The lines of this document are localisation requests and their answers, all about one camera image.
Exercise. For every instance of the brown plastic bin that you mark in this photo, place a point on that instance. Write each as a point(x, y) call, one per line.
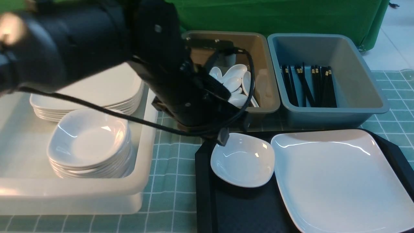
point(266, 87)

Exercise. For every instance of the pile of white spoons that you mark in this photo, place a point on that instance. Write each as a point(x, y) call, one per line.
point(237, 80)

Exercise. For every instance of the green checkered tablecloth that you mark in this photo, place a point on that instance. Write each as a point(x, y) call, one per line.
point(169, 203)

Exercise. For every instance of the green backdrop cloth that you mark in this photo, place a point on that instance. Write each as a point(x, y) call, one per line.
point(359, 20)

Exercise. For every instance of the large white square plate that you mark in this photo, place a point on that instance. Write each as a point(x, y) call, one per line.
point(344, 181)

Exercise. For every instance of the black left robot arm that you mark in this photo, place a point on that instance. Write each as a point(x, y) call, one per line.
point(51, 45)

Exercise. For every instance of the grey-blue plastic bin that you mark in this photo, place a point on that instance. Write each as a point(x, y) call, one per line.
point(358, 96)

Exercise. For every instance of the white bowl tray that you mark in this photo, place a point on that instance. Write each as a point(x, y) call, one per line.
point(245, 161)

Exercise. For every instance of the large white plastic tub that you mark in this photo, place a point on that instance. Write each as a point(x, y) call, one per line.
point(29, 186)

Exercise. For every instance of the stack of white bowls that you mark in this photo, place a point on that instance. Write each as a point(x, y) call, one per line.
point(91, 144)

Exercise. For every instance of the bundle of black chopsticks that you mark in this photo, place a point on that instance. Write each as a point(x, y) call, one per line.
point(309, 85)

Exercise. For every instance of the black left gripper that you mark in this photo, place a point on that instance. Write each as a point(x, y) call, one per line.
point(192, 97)

